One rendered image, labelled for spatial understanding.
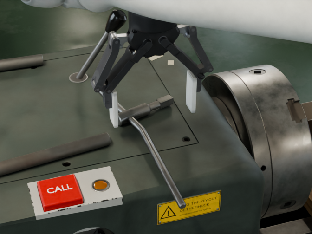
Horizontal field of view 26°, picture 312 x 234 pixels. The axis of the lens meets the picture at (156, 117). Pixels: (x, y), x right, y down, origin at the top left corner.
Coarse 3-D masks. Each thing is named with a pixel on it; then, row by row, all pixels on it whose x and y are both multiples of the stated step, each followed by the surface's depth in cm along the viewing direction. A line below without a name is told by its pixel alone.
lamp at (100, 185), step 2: (96, 182) 106; (98, 182) 106; (100, 182) 106; (102, 182) 106; (104, 182) 106; (94, 184) 105; (96, 184) 105; (98, 184) 105; (100, 184) 105; (102, 184) 105; (104, 184) 105; (106, 184) 105; (94, 186) 105; (96, 186) 105; (98, 186) 105; (100, 186) 105; (102, 186) 105; (104, 186) 105; (106, 186) 105; (96, 188) 105; (98, 188) 105; (100, 188) 105; (102, 188) 105
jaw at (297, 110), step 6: (288, 102) 130; (294, 102) 131; (306, 102) 133; (288, 108) 130; (294, 108) 130; (300, 108) 130; (306, 108) 132; (294, 114) 130; (300, 114) 130; (306, 114) 132; (294, 120) 129
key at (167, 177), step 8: (128, 120) 118; (136, 120) 117; (136, 128) 116; (144, 128) 115; (144, 136) 113; (152, 144) 112; (152, 152) 110; (160, 160) 109; (160, 168) 107; (168, 176) 106; (168, 184) 105; (176, 192) 103; (176, 200) 102
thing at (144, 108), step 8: (168, 96) 122; (144, 104) 120; (152, 104) 120; (160, 104) 121; (168, 104) 122; (120, 112) 118; (128, 112) 118; (136, 112) 118; (144, 112) 119; (120, 120) 117
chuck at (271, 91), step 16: (256, 80) 133; (272, 80) 133; (288, 80) 133; (256, 96) 130; (272, 96) 130; (288, 96) 130; (272, 112) 128; (288, 112) 129; (272, 128) 127; (288, 128) 128; (304, 128) 129; (272, 144) 127; (288, 144) 128; (304, 144) 128; (272, 160) 127; (288, 160) 128; (304, 160) 129; (272, 176) 128; (288, 176) 129; (304, 176) 130; (272, 192) 129; (288, 192) 131; (304, 192) 133; (272, 208) 133; (288, 208) 136
